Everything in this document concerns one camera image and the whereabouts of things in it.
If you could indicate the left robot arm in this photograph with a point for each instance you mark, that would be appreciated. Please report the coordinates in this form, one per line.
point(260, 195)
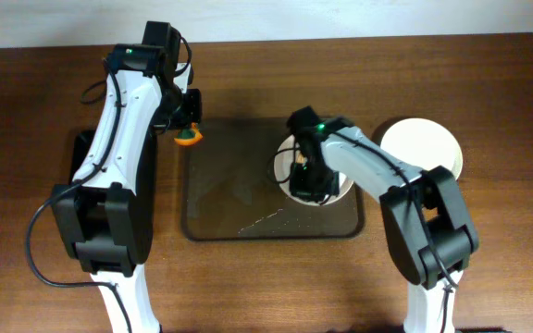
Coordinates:
point(105, 214)

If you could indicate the white round plate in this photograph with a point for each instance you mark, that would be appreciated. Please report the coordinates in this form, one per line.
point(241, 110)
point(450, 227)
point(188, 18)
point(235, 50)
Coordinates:
point(424, 143)

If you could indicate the cream round plate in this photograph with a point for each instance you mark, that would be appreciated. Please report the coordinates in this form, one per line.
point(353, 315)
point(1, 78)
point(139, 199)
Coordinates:
point(282, 159)

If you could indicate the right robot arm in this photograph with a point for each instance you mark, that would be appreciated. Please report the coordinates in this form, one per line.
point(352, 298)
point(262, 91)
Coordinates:
point(429, 231)

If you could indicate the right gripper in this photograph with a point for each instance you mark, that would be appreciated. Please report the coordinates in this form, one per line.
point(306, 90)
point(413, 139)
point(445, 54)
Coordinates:
point(313, 186)

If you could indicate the orange green scrub sponge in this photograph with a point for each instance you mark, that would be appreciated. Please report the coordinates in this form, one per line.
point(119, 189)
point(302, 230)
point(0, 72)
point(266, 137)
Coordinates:
point(188, 136)

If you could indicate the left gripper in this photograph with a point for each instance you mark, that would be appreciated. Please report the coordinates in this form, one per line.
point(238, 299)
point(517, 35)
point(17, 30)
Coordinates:
point(191, 113)

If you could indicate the brown plastic serving tray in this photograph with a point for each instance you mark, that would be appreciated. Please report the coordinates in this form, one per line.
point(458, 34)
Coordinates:
point(234, 188)

